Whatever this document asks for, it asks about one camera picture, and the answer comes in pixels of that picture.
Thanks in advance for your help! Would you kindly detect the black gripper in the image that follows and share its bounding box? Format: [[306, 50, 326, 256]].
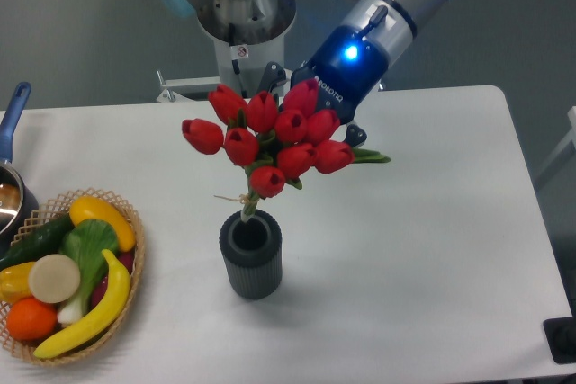
[[256, 26, 389, 148]]

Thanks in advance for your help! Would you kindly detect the red tulip bouquet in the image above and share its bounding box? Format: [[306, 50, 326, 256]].
[[181, 79, 390, 222]]

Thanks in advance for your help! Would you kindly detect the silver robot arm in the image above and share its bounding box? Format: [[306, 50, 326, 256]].
[[162, 0, 447, 147]]

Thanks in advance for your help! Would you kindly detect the dark grey ribbed vase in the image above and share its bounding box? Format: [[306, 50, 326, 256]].
[[219, 210, 283, 299]]

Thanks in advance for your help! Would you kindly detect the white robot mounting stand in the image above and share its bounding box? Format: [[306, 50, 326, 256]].
[[160, 33, 392, 102]]

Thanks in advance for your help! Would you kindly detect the dark red vegetable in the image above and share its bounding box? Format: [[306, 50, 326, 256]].
[[90, 251, 134, 309]]

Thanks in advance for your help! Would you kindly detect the yellow squash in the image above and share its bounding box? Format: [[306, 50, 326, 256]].
[[68, 196, 136, 253]]

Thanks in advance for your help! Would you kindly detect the green bok choy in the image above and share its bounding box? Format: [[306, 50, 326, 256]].
[[58, 219, 119, 326]]

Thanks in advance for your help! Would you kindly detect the green cucumber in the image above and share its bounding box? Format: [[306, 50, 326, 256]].
[[1, 214, 74, 270]]

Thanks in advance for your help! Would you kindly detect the yellow banana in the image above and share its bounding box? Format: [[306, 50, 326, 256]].
[[33, 249, 131, 360]]

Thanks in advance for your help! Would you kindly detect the beige round disc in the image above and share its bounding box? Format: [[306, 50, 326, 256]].
[[28, 254, 80, 304]]

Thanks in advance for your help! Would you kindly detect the black object at table edge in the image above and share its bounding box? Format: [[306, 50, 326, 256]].
[[543, 317, 575, 364]]

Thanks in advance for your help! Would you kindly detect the yellow bell pepper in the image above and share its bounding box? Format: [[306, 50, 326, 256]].
[[1, 262, 35, 304]]

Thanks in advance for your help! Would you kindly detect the orange fruit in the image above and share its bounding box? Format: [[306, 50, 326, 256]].
[[6, 297, 57, 341]]

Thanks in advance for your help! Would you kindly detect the woven wicker basket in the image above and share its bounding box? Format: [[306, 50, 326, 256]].
[[1, 188, 145, 367]]

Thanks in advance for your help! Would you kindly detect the white frame at right edge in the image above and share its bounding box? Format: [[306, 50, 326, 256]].
[[534, 106, 575, 189]]

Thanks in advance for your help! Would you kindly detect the blue handled saucepan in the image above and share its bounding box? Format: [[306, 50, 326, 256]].
[[1, 82, 38, 255]]

